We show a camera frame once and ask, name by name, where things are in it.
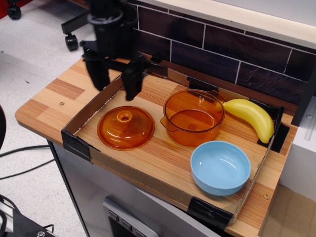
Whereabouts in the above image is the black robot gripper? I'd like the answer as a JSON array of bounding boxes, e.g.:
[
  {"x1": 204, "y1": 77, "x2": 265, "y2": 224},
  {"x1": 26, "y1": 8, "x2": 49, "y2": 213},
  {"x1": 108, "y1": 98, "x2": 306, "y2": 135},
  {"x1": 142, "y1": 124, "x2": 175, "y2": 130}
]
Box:
[{"x1": 80, "y1": 0, "x2": 147, "y2": 101}]

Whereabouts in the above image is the orange transparent pot lid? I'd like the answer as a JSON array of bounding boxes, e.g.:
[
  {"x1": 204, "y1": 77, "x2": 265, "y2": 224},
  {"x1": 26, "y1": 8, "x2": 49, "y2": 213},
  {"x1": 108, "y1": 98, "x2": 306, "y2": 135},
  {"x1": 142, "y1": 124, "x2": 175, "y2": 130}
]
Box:
[{"x1": 97, "y1": 106, "x2": 155, "y2": 150}]

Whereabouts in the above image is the orange transparent pot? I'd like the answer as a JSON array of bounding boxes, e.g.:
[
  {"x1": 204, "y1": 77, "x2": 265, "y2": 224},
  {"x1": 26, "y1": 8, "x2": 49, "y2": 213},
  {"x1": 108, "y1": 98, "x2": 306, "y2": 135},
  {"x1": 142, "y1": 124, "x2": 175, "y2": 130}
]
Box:
[{"x1": 160, "y1": 89, "x2": 225, "y2": 148}]

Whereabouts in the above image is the black office chair base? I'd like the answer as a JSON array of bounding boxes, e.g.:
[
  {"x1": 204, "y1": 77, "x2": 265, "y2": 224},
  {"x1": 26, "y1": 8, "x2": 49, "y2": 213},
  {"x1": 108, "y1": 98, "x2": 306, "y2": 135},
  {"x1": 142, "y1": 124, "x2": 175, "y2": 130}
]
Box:
[{"x1": 61, "y1": 11, "x2": 89, "y2": 51}]

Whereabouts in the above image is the taped cardboard fence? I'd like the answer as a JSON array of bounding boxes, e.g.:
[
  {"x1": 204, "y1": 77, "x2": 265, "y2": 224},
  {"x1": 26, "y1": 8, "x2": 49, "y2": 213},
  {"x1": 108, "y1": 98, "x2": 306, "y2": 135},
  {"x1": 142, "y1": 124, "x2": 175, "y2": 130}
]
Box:
[{"x1": 61, "y1": 59, "x2": 297, "y2": 234}]

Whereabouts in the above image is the black caster wheel top left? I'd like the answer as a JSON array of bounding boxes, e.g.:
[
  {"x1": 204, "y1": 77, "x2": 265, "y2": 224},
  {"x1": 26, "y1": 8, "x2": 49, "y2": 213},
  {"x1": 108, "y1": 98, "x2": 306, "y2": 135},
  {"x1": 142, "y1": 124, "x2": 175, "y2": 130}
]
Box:
[{"x1": 7, "y1": 0, "x2": 22, "y2": 20}]

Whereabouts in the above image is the light blue bowl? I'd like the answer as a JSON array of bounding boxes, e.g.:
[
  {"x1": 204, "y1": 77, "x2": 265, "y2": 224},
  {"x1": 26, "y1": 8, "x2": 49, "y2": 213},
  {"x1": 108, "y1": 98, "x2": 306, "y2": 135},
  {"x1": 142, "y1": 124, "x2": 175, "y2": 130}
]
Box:
[{"x1": 190, "y1": 141, "x2": 251, "y2": 196}]

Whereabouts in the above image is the yellow plastic banana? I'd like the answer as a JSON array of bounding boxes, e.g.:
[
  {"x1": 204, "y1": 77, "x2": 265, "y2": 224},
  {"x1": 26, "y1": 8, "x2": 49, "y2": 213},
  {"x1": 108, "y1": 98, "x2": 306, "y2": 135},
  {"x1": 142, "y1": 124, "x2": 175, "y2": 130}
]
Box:
[{"x1": 223, "y1": 98, "x2": 274, "y2": 144}]

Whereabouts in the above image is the black equipment bottom left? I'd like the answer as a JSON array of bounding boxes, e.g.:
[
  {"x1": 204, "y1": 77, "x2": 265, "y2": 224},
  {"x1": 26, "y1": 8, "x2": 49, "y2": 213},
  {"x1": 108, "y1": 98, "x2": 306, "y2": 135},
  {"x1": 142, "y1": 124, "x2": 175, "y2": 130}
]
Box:
[{"x1": 0, "y1": 195, "x2": 56, "y2": 237}]

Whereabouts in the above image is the black floor cable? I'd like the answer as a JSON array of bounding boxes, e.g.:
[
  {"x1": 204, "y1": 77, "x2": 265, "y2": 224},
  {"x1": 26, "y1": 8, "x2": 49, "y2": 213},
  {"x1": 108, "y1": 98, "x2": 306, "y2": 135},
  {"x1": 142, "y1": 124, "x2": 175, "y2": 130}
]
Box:
[{"x1": 0, "y1": 145, "x2": 55, "y2": 180}]

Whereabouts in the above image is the black vertical post right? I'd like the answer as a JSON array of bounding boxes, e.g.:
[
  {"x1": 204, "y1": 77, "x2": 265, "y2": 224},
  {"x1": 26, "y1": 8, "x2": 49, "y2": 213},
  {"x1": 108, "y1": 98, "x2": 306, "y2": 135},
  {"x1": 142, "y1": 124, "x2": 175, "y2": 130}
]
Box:
[{"x1": 291, "y1": 67, "x2": 316, "y2": 126}]

